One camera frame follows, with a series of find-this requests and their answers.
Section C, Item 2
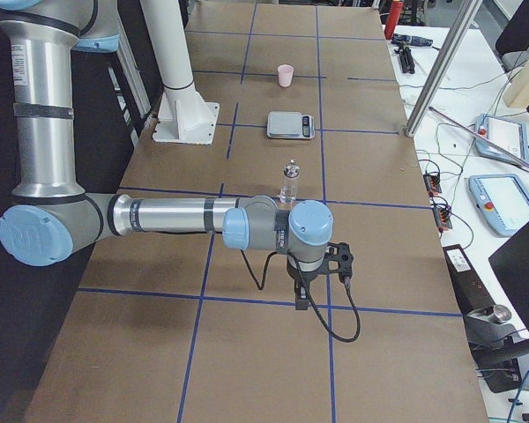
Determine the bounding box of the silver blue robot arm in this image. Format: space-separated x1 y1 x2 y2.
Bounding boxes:
0 1 354 310

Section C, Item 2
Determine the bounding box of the blue patterned cloth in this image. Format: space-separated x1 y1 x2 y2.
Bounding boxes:
391 33 433 48

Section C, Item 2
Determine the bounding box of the blue teach pendant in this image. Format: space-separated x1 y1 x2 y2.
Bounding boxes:
468 174 529 237
474 114 529 164

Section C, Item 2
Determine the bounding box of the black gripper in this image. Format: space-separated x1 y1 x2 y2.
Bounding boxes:
287 242 354 310

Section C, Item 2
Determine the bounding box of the metal rod green tip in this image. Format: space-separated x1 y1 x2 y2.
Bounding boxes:
428 106 529 173

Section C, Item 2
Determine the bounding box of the clear glass sauce bottle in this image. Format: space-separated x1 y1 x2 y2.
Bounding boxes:
279 159 300 204

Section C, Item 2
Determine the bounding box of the aluminium frame post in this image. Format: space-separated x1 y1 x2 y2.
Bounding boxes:
405 0 482 137

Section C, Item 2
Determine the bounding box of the black box white label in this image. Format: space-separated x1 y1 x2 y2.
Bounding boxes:
443 244 495 315

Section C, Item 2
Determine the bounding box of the orange black connector board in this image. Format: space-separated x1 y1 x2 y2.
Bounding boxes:
423 174 442 197

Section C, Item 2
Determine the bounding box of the near blue teach pendant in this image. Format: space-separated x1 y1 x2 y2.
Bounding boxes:
468 174 529 237

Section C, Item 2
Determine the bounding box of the black monitor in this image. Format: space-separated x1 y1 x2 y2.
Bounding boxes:
488 221 529 330

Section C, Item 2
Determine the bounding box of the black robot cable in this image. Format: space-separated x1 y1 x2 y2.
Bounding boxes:
239 250 361 344

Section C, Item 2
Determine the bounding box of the red cylinder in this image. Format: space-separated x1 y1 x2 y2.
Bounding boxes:
384 0 404 40

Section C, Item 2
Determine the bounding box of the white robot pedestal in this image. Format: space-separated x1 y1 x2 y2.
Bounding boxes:
140 0 220 145

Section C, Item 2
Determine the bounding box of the black folded tripod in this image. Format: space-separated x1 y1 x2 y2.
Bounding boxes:
395 42 415 74

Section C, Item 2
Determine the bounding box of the black office chair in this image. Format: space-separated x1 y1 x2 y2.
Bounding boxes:
495 0 529 71

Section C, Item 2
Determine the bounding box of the far blue teach pendant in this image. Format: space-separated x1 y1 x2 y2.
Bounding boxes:
474 114 529 164

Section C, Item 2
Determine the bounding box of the silver digital kitchen scale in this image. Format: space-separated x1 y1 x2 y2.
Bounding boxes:
266 111 315 139

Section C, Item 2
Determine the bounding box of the black clamp metal knob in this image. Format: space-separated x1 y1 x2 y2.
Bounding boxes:
463 305 529 393

